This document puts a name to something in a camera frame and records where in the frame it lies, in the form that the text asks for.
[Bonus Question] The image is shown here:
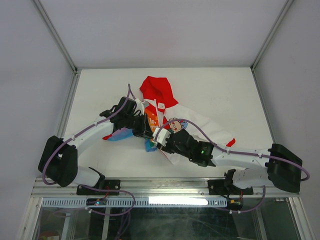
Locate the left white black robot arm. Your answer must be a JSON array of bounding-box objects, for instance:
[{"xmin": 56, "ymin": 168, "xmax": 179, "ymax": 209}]
[{"xmin": 38, "ymin": 97, "xmax": 153, "ymax": 195}]

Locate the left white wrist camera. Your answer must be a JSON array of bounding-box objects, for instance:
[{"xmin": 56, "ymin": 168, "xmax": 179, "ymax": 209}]
[{"xmin": 134, "ymin": 98, "xmax": 149, "ymax": 114}]

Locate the white slotted cable duct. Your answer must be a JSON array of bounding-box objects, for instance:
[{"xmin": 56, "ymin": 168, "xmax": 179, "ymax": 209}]
[{"xmin": 42, "ymin": 196, "xmax": 228, "ymax": 208}]

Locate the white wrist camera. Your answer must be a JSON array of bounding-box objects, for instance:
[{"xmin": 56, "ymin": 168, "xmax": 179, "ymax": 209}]
[
  {"xmin": 134, "ymin": 98, "xmax": 149, "ymax": 114},
  {"xmin": 152, "ymin": 127, "xmax": 171, "ymax": 147}
]

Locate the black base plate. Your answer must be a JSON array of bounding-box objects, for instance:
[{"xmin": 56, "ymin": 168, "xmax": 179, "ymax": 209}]
[
  {"xmin": 207, "ymin": 179, "xmax": 254, "ymax": 196},
  {"xmin": 76, "ymin": 179, "xmax": 121, "ymax": 196}
]

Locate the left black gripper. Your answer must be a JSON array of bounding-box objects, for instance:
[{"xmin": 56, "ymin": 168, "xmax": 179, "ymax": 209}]
[{"xmin": 124, "ymin": 112, "xmax": 155, "ymax": 140}]

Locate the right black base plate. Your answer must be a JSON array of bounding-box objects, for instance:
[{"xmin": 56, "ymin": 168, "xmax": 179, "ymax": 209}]
[{"xmin": 207, "ymin": 179, "xmax": 254, "ymax": 196}]

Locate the white red rainbow kids jacket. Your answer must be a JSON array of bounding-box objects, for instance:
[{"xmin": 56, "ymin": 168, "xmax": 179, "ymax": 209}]
[{"xmin": 102, "ymin": 76, "xmax": 237, "ymax": 166}]

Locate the small black connector box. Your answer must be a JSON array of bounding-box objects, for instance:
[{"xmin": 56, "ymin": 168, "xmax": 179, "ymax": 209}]
[{"xmin": 226, "ymin": 199, "xmax": 243, "ymax": 211}]

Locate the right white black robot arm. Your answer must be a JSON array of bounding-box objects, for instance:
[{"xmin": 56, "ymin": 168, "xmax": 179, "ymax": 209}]
[{"xmin": 157, "ymin": 130, "xmax": 303, "ymax": 194}]

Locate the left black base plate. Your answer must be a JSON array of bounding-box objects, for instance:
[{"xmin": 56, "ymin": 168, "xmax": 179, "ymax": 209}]
[{"xmin": 76, "ymin": 179, "xmax": 121, "ymax": 196}]

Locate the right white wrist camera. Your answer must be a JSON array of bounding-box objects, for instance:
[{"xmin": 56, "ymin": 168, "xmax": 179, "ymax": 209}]
[{"xmin": 152, "ymin": 127, "xmax": 171, "ymax": 147}]

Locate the aluminium mounting rail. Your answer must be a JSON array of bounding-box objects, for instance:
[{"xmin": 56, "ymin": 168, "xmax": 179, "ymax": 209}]
[{"xmin": 31, "ymin": 176, "xmax": 300, "ymax": 198}]

